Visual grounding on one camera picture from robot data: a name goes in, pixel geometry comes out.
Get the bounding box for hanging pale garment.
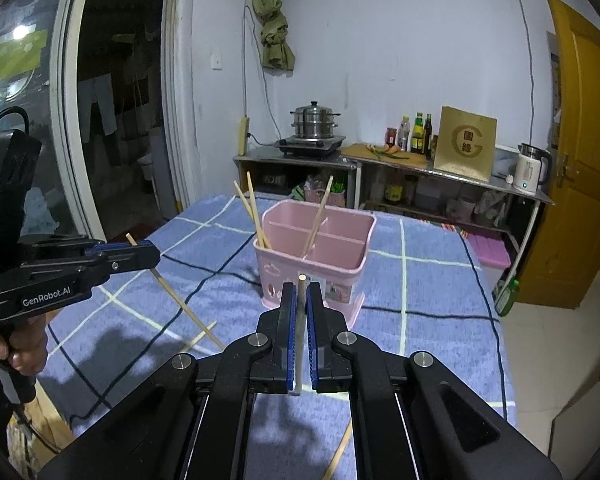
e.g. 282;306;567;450
82;74;118;136

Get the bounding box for blue checked tablecloth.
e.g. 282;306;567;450
37;191;518;480

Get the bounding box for white electric kettle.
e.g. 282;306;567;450
512;143;552;196

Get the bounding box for pink woven basket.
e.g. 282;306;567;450
304;180;348;207

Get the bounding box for pink storage box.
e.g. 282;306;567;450
467;232;512;271

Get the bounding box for pale pink cloth bag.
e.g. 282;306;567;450
474;190;506;226

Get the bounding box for green oil bottle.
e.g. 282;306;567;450
411;112;426;155

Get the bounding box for wooden cutting board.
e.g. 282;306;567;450
341;143;428;165

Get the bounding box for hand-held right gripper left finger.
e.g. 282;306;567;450
40;281;299;480

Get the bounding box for translucent plastic box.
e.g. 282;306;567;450
492;144;518;178

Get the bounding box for beige flat board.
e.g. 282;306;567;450
550;360;600;461

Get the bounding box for white door frame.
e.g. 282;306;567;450
47;0;106;241

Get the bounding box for golden gift box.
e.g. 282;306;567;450
432;106;497;182

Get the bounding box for metal counter shelf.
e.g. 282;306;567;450
232;142;556;301

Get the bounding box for knotted green cloth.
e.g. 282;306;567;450
252;0;297;72

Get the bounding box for person's left hand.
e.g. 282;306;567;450
0;312;48;376

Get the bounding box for black induction cooktop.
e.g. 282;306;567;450
274;135;346;157

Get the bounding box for green plastic bottle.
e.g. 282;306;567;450
495;277;521;317

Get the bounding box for green scallion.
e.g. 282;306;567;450
367;145;411;160

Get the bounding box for stainless steel steamer pot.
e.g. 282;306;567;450
290;101;340;140

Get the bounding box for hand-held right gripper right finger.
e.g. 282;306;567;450
306;281;563;480

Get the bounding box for black cable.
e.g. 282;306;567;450
0;106;32;141

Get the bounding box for pink plastic utensil basket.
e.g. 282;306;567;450
253;200;377;325

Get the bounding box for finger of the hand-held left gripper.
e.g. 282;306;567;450
24;241;162;282
20;234;109;262

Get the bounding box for yellow wooden door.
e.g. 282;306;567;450
515;0;600;311

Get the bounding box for glass door with cartoon stickers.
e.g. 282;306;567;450
0;0;88;241

